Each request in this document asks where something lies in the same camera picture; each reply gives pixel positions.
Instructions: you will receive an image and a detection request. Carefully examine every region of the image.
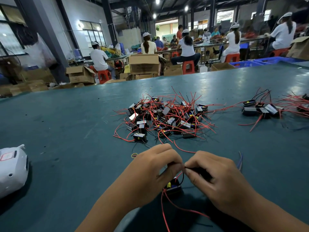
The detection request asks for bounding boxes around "person's left hand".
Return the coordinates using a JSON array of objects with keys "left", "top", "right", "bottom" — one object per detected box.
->
[{"left": 113, "top": 143, "right": 185, "bottom": 208}]

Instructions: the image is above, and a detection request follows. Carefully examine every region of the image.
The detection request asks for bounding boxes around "person's right hand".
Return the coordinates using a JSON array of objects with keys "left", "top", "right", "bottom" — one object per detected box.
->
[{"left": 184, "top": 151, "right": 261, "bottom": 218}]

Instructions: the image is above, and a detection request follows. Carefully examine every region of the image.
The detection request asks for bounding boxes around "central pile of wired modules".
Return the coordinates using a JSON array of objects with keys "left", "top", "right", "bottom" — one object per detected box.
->
[{"left": 113, "top": 89, "right": 225, "bottom": 153}]

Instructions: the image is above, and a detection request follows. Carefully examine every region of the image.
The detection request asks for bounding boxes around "red plastic stool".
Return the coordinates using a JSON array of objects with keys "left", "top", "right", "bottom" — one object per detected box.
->
[
  {"left": 224, "top": 53, "right": 240, "bottom": 63},
  {"left": 97, "top": 70, "right": 112, "bottom": 84},
  {"left": 182, "top": 60, "right": 196, "bottom": 75},
  {"left": 272, "top": 48, "right": 289, "bottom": 57}
]

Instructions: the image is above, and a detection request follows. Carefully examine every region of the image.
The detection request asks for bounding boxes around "low cardboard box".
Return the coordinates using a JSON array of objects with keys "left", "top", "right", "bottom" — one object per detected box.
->
[{"left": 164, "top": 64, "right": 183, "bottom": 77}]

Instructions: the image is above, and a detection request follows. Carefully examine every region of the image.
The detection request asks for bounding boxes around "large closed cardboard box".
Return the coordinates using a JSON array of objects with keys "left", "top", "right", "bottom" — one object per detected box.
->
[{"left": 128, "top": 54, "right": 160, "bottom": 75}]

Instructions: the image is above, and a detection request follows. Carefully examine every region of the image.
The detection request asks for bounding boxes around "shallow cardboard box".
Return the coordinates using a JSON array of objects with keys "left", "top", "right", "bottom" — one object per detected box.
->
[{"left": 211, "top": 62, "right": 236, "bottom": 71}]

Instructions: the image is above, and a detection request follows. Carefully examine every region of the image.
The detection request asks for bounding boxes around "open cardboard box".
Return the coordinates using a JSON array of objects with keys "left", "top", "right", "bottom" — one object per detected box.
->
[{"left": 66, "top": 65, "right": 96, "bottom": 84}]

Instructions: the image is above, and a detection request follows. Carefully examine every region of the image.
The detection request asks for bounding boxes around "blue plastic crate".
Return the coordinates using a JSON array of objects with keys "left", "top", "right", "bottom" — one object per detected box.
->
[
  {"left": 229, "top": 61, "right": 264, "bottom": 69},
  {"left": 253, "top": 56, "right": 305, "bottom": 65}
]

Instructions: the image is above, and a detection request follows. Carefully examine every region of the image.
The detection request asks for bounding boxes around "white plastic shell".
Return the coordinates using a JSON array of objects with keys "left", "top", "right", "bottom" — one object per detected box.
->
[{"left": 0, "top": 144, "right": 29, "bottom": 198}]

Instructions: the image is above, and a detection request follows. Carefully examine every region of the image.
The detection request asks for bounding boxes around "tilted cardboard box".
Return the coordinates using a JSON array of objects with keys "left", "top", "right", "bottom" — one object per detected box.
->
[{"left": 286, "top": 36, "right": 309, "bottom": 61}]

